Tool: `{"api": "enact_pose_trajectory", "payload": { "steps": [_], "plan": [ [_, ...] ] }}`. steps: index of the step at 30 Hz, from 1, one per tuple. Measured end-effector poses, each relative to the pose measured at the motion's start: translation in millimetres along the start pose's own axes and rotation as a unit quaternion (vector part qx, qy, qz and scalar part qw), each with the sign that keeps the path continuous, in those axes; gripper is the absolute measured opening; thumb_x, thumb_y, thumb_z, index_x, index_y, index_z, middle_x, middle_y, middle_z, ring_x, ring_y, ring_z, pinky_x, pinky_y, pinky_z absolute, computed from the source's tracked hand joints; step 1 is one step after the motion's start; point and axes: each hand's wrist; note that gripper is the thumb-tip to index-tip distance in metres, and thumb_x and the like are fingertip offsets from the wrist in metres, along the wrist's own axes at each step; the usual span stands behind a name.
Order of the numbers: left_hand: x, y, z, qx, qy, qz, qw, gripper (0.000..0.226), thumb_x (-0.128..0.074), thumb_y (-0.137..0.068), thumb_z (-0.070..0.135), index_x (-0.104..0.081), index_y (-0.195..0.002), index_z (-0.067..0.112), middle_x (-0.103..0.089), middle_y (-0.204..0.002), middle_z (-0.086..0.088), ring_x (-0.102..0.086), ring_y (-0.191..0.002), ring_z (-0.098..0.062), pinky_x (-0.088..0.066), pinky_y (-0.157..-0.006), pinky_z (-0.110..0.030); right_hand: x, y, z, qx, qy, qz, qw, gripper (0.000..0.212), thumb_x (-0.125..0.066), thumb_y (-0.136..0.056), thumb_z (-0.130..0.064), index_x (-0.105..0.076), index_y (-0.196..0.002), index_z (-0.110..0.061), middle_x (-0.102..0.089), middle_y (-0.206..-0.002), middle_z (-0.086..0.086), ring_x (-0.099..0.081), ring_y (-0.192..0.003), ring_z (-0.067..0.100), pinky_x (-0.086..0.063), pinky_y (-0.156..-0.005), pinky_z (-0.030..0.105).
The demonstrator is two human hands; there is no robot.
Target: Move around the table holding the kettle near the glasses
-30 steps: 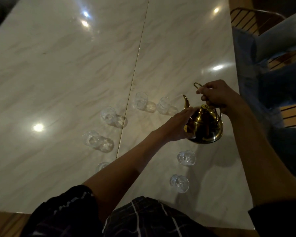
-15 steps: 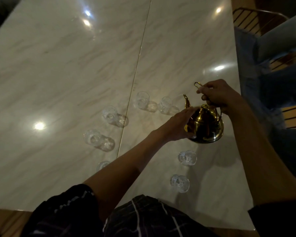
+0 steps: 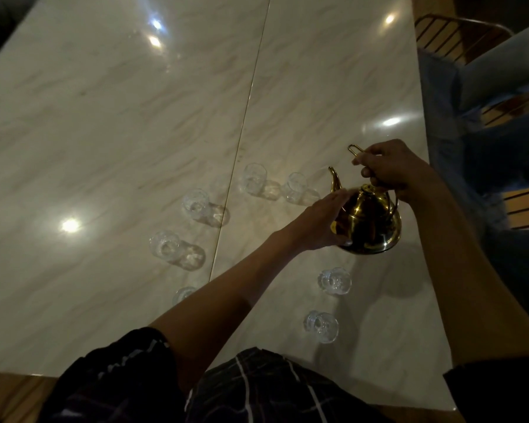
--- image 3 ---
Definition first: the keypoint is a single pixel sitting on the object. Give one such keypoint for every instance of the person's left hand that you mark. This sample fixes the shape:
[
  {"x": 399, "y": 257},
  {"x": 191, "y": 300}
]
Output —
[{"x": 319, "y": 224}]

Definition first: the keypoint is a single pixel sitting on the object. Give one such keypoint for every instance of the person's right hand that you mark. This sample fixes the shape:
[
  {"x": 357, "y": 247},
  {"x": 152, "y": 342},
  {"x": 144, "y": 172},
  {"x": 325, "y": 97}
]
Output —
[{"x": 396, "y": 167}]

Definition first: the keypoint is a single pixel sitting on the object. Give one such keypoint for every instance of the gold metal teapot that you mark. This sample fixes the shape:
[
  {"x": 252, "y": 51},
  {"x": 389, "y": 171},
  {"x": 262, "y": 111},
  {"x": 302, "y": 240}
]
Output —
[{"x": 370, "y": 229}]

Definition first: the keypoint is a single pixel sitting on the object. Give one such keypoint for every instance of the person's left forearm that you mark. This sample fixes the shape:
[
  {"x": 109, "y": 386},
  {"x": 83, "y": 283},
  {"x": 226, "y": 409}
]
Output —
[{"x": 220, "y": 308}]

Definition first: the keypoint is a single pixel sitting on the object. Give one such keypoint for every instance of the person's right forearm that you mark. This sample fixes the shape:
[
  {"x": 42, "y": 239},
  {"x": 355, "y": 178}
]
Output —
[{"x": 471, "y": 281}]

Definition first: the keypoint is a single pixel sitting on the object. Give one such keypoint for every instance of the blue grey cushion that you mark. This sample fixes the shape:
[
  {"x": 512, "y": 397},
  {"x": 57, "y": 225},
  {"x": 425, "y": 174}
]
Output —
[{"x": 507, "y": 149}]

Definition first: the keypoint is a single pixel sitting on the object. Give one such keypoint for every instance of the light grey cushion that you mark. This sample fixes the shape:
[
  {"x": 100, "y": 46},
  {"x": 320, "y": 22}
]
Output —
[{"x": 502, "y": 66}]

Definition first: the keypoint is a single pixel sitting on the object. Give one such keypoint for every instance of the dark blue cushion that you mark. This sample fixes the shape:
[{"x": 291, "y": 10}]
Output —
[{"x": 520, "y": 273}]

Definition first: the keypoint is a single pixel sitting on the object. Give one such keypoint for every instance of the dark plaid shirt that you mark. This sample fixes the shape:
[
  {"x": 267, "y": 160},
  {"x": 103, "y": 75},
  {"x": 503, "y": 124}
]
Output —
[{"x": 255, "y": 387}]

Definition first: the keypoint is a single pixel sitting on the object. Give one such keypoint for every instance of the white marble table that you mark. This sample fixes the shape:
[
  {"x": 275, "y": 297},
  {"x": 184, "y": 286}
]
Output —
[{"x": 92, "y": 127}]

